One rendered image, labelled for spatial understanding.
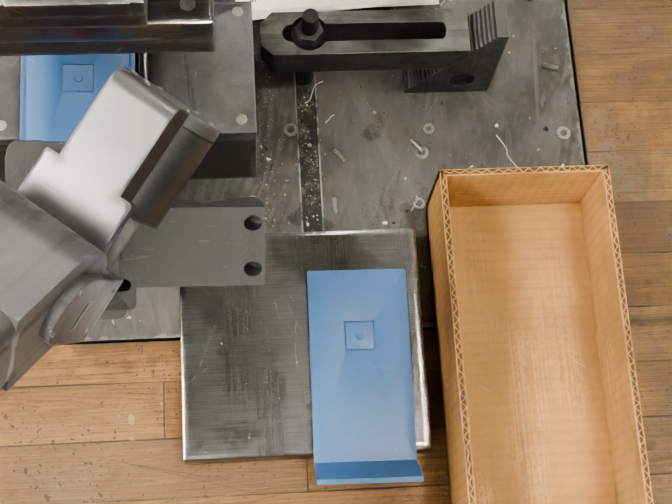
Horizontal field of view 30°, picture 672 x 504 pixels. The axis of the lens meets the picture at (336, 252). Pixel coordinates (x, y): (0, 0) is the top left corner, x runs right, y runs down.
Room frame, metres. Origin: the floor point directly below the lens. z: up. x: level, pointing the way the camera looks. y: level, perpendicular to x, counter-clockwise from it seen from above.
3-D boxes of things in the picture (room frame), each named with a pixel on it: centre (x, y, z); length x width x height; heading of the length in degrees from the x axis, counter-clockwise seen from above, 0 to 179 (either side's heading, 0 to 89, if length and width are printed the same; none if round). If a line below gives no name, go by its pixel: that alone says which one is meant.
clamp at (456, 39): (0.43, 0.01, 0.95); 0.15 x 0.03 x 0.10; 104
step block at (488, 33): (0.45, -0.05, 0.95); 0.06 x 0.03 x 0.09; 104
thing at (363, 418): (0.20, -0.03, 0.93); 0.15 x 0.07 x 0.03; 14
